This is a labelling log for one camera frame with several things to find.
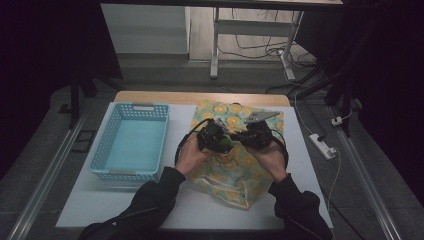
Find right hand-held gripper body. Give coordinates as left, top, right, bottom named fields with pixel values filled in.
left=232, top=110, right=282, bottom=150

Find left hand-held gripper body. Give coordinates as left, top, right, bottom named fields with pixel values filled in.
left=197, top=118, right=235, bottom=155

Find orange fruit print cloth bag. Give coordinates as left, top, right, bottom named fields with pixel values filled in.
left=189, top=99, right=286, bottom=210

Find light blue plastic basket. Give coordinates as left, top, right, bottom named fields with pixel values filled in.
left=88, top=101, right=170, bottom=184

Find person's right hand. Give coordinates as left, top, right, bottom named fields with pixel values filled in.
left=245, top=140, right=289, bottom=183

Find person's left hand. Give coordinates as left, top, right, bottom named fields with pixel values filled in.
left=174, top=133, right=215, bottom=177

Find white power strip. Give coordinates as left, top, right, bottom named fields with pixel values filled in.
left=308, top=133, right=338, bottom=161

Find white table mat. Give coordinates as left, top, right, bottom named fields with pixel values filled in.
left=55, top=101, right=334, bottom=231

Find black tripod stand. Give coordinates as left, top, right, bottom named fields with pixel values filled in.
left=289, top=56, right=359, bottom=138

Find white cabinet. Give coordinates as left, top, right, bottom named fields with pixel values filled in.
left=99, top=3, right=192, bottom=55

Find black floor plate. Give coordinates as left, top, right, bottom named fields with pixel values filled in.
left=71, top=129, right=97, bottom=154

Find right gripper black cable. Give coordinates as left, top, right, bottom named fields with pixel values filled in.
left=271, top=128, right=290, bottom=168

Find thin white cable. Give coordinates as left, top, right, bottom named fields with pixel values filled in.
left=283, top=68, right=344, bottom=208

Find tangled black floor cables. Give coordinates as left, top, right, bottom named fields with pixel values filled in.
left=218, top=9, right=318, bottom=69

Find white desk frame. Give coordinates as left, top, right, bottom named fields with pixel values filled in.
left=209, top=6, right=305, bottom=81

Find aluminium floor rail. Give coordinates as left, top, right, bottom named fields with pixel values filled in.
left=6, top=109, right=92, bottom=240
left=328, top=106, right=403, bottom=240

